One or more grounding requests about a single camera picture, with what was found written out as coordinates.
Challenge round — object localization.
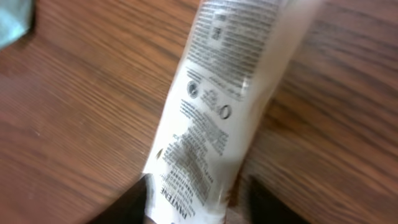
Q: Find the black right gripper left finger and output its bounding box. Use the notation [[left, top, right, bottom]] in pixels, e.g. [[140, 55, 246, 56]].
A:
[[86, 174, 149, 224]]

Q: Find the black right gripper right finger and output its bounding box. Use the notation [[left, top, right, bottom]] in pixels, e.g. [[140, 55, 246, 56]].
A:
[[248, 177, 310, 224]]

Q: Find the white tube gold cap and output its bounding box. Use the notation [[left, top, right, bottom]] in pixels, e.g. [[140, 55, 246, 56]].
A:
[[143, 0, 322, 223]]

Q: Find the teal snack packet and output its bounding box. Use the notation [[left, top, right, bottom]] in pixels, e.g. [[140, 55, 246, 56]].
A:
[[1, 0, 35, 49]]

